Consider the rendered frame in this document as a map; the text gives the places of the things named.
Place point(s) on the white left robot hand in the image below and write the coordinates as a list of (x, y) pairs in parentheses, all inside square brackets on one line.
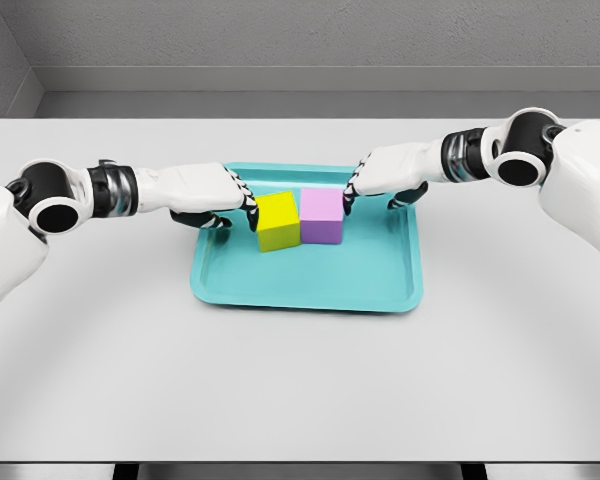
[(207, 187)]

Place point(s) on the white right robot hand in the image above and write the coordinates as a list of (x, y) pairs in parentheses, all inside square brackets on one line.
[(385, 172)]

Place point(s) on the purple cube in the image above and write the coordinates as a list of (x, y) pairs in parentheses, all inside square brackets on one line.
[(321, 216)]

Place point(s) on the yellow cube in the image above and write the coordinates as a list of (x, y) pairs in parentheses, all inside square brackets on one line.
[(278, 222)]

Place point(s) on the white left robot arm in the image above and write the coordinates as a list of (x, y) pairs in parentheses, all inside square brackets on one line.
[(55, 195)]

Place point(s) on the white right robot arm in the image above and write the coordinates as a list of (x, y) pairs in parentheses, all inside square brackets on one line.
[(570, 165)]

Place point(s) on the teal tray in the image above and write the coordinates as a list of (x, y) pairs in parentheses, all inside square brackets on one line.
[(307, 277)]

